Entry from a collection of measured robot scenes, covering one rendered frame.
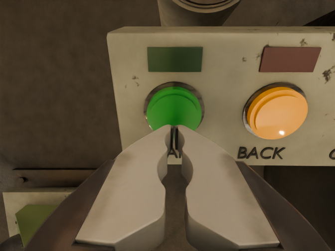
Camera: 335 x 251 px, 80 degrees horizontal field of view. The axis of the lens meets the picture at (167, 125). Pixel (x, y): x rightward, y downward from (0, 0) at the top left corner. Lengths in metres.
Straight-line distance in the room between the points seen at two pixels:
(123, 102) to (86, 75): 0.66
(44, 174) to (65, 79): 0.38
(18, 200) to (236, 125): 0.83
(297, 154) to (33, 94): 0.86
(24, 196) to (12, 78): 0.43
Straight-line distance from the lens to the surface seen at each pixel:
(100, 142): 0.83
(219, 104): 0.16
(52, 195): 0.83
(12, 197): 0.91
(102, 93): 0.80
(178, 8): 0.27
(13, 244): 0.75
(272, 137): 0.17
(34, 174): 0.96
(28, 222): 0.79
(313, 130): 0.20
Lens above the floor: 0.75
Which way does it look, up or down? 80 degrees down
